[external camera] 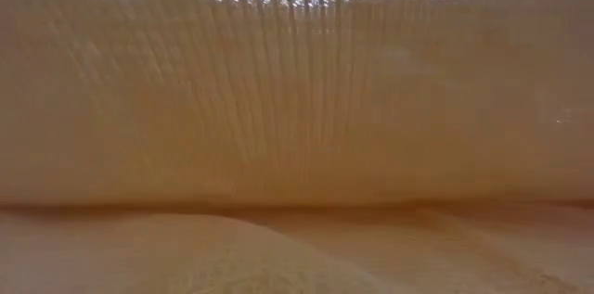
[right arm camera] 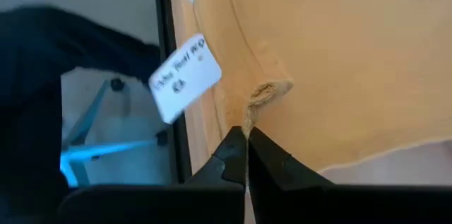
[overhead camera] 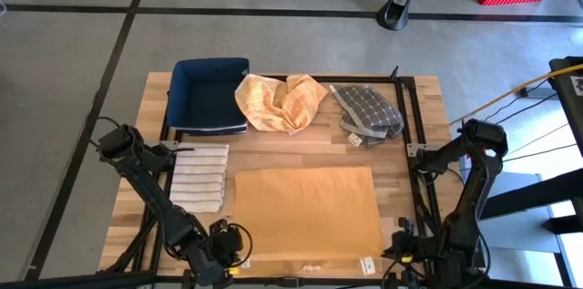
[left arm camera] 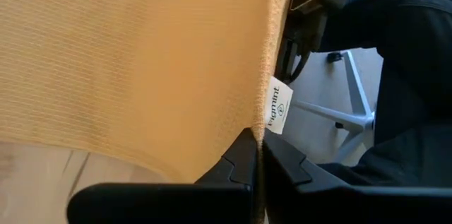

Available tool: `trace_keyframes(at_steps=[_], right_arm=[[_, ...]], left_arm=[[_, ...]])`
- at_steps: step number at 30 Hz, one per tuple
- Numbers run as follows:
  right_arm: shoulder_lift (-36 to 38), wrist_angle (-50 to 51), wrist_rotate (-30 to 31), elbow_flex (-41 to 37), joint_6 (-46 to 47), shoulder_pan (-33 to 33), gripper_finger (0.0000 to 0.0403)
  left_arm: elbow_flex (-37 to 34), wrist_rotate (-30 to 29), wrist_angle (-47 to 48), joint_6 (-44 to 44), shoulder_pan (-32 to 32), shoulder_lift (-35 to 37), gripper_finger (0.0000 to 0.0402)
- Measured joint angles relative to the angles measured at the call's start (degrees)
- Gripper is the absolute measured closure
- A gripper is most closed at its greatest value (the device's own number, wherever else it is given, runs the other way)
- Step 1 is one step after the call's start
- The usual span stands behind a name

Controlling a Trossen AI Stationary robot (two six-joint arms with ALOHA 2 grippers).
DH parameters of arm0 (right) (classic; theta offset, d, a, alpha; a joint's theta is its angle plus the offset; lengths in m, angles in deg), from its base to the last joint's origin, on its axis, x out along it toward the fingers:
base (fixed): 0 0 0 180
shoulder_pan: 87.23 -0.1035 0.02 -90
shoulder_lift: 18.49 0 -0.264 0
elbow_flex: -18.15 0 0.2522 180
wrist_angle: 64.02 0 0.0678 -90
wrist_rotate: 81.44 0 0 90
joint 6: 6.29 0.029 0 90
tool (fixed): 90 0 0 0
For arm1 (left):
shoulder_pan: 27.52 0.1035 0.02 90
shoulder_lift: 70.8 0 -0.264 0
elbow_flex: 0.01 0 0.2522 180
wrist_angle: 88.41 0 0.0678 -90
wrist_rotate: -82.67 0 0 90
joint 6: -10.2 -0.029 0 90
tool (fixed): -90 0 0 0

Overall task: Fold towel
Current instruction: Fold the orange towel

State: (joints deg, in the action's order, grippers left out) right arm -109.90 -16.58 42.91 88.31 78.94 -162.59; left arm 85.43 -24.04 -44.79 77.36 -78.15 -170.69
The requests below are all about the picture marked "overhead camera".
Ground white towel with pink stripes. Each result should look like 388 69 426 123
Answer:
169 142 230 214

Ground plain orange waffle towel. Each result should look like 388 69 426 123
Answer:
231 165 387 263

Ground orange towel with white grid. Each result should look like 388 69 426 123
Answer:
234 73 330 136

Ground grey checked towel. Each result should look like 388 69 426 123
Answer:
329 83 405 148

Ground black furniture beam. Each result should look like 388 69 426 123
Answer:
480 168 583 235

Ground navy fabric bin white stripes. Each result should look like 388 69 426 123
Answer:
165 57 251 137

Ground black rig crossbar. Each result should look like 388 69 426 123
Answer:
0 270 583 289

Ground black cart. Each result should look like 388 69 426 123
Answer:
548 56 583 144

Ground yellow cable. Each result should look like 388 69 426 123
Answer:
448 63 583 126

